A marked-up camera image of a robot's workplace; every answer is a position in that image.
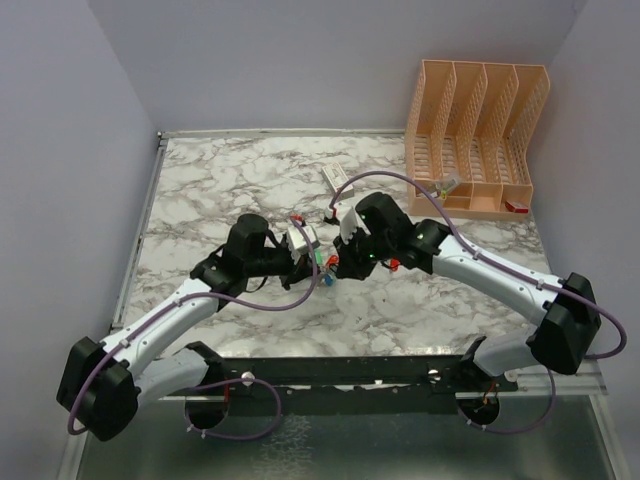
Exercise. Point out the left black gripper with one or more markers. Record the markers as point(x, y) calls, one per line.
point(303, 270)

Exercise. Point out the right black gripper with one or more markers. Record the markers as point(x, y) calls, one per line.
point(348, 266)

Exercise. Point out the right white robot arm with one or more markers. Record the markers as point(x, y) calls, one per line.
point(562, 320)

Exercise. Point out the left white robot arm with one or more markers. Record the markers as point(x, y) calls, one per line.
point(105, 382)

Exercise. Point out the small white cardboard box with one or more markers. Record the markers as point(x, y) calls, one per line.
point(335, 177)

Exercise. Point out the clear bag of items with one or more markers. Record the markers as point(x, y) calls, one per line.
point(443, 187)

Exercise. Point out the small red box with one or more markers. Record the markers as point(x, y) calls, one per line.
point(516, 207)

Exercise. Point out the orange plastic file organizer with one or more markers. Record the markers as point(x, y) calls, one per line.
point(476, 119)

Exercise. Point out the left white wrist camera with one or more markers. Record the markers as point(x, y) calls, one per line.
point(301, 239)

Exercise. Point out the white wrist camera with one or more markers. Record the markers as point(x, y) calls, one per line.
point(301, 239)
point(345, 216)

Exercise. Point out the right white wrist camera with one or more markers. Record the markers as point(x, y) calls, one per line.
point(345, 216)

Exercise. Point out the black metal base frame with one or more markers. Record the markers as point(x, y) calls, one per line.
point(361, 384)

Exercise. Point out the aluminium rail frame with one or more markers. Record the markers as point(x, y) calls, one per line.
point(74, 447)

